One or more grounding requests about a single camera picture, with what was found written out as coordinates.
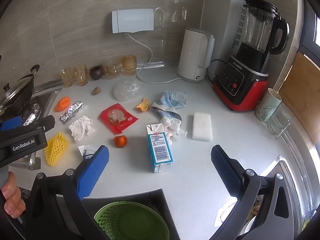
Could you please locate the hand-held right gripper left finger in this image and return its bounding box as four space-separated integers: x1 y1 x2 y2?
25 145 110 240

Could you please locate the orange foam fruit net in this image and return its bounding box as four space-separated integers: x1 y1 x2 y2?
54 97 72 112

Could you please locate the black power cable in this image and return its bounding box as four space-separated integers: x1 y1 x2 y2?
207 59 227 85

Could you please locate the white tissue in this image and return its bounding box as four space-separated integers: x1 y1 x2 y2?
160 117 187 145
68 116 96 143

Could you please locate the red and black blender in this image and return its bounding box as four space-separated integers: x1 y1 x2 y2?
212 0 290 112

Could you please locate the dark brown tea cup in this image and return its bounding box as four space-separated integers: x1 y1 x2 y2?
89 66 103 80

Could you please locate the blue and white milk carton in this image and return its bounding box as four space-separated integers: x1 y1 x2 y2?
145 122 174 173

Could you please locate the orange peel piece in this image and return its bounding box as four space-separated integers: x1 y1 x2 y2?
136 97 150 112

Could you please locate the small white sachet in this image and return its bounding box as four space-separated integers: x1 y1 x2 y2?
78 145 97 160

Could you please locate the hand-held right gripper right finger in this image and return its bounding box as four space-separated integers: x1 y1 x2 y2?
207 144 295 240

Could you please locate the green plastic basket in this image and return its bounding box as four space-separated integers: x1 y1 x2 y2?
94 200 170 240

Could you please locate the clear glass teapot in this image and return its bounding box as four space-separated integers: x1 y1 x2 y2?
102 60 125 79

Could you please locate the steel sink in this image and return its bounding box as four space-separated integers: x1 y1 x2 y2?
260 155 313 240

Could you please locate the glass wok lid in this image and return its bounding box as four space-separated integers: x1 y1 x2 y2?
0 74 34 110

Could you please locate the gas stove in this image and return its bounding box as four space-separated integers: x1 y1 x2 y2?
0 86 63 172

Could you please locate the red snack packet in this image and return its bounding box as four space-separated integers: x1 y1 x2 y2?
99 103 139 134

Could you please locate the blue and white towel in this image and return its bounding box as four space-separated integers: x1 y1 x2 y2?
151 91 188 123

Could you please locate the yellow foam fruit net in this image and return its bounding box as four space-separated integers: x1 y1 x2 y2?
44 132 70 167

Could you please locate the wooden cutting board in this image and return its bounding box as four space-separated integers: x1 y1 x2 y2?
279 51 320 145

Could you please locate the white sponge block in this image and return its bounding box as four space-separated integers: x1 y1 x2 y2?
192 112 213 142

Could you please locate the ceramic cup with plant print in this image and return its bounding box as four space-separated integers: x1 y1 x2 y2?
255 88 282 123

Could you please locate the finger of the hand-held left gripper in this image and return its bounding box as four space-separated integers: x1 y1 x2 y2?
0 116 23 132
22 115 55 132

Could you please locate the amber ribbed glass mug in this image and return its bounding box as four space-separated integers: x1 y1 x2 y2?
122 55 137 76

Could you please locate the white vent grille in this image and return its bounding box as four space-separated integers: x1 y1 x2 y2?
232 0 252 48

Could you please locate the white electric kettle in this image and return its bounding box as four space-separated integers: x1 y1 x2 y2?
177 27 215 83

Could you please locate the black wok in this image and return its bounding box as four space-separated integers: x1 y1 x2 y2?
0 64 40 117

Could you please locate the white wall outlet box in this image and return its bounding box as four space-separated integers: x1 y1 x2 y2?
112 9 154 34

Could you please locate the small amber glass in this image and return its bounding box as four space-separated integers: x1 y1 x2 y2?
59 69 73 88
74 65 88 86

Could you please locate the stove foil liner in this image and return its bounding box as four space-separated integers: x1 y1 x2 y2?
21 102 41 127

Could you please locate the clear plastic bag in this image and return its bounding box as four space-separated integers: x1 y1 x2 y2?
112 79 143 102

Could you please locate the glass jar with wire holder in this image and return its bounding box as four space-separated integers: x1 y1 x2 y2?
267 102 293 139

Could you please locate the window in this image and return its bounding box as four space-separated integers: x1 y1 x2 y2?
300 0 320 53

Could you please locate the aluminium foil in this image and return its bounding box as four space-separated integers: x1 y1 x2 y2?
59 101 85 125

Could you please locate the person's left hand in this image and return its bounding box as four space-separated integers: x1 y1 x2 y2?
0 171 27 218

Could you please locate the white power cable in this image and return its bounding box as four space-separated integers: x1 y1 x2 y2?
126 31 183 84

